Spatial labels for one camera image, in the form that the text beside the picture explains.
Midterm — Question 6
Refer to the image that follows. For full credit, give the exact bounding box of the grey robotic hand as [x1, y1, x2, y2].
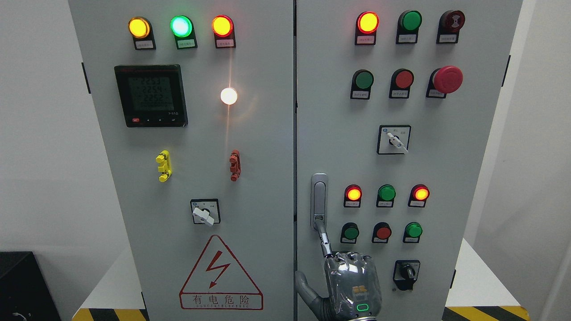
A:
[294, 219, 382, 321]

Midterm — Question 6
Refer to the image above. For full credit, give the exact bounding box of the silver door handle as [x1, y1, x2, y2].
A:
[310, 173, 328, 231]

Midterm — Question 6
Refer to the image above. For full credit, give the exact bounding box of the grey right cabinet door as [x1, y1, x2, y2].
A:
[297, 0, 522, 321]

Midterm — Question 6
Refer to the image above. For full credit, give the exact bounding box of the grey cabinet door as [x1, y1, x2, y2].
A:
[69, 0, 296, 321]
[297, 0, 522, 321]

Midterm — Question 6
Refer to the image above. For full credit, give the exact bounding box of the grey left cabinet door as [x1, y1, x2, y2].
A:
[69, 0, 296, 321]

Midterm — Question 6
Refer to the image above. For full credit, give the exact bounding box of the orange-red indicator light left door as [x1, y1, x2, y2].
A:
[211, 15, 236, 49]

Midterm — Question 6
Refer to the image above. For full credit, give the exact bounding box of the green push button lower left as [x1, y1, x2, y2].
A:
[340, 222, 360, 244]

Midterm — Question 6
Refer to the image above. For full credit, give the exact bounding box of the green push button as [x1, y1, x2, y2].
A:
[340, 222, 360, 244]
[350, 69, 374, 100]
[402, 222, 423, 243]

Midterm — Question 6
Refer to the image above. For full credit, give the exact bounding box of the red push button lower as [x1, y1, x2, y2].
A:
[371, 222, 392, 244]

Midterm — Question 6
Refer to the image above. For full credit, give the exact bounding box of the red push button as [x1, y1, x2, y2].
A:
[388, 68, 414, 99]
[371, 222, 392, 244]

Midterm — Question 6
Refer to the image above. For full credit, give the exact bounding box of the green push button lower right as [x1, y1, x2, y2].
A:
[402, 222, 423, 243]

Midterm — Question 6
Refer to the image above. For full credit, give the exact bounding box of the red lit indicator middle left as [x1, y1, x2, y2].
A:
[344, 184, 362, 208]

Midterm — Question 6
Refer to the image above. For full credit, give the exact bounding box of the red lit indicator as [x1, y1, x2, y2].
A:
[344, 184, 362, 208]
[408, 184, 430, 208]
[355, 12, 380, 45]

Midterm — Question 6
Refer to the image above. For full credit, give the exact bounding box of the green indicator middle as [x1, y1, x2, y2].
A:
[377, 184, 396, 208]

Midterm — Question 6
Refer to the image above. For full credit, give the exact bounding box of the red lit indicator middle right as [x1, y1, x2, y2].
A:
[408, 184, 430, 208]

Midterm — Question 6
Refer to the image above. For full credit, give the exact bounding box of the white platform with hazard stripes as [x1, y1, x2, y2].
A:
[73, 240, 530, 321]

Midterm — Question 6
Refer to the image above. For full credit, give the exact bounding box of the red electric warning sign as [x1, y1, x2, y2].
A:
[179, 235, 264, 310]

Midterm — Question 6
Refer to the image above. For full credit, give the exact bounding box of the red terminal block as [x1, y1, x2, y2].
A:
[229, 149, 241, 181]

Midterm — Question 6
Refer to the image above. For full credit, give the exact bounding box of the green push button upper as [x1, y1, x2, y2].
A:
[350, 69, 374, 100]

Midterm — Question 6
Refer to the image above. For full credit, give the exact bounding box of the red push button upper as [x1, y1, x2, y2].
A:
[388, 68, 414, 99]

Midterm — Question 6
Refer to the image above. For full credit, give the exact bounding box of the red emergency stop button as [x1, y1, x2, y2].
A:
[426, 65, 463, 99]

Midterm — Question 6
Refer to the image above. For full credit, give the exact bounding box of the yellow terminal block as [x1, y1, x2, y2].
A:
[155, 150, 173, 183]

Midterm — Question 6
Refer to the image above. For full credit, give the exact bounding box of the white lit indicator light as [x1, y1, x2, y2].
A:
[220, 87, 237, 106]

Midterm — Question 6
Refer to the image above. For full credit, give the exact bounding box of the red lit indicator top right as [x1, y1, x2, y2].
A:
[355, 12, 380, 45]

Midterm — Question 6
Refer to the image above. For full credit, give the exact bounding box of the green indicator top right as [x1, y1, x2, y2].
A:
[395, 10, 422, 44]

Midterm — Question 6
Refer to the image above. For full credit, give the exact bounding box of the black digital power meter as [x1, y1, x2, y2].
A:
[114, 64, 188, 128]

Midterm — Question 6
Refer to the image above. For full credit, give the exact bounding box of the red buzzer alarm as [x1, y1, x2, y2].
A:
[436, 10, 466, 44]

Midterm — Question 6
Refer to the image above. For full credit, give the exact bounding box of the green lit indicator light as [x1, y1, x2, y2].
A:
[170, 16, 198, 49]

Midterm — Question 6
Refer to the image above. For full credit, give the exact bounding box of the black box bottom left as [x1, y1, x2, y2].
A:
[0, 251, 61, 321]

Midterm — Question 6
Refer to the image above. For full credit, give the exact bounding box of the yellow indicator light top left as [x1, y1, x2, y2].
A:
[128, 16, 156, 49]

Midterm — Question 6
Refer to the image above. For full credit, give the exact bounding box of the black knob selector switch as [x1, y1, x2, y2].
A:
[392, 260, 420, 291]

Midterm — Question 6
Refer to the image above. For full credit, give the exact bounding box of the upper right white selector switch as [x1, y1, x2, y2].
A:
[377, 125, 411, 155]

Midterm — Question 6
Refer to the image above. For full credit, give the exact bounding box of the left door white selector switch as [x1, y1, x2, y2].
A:
[190, 198, 221, 227]

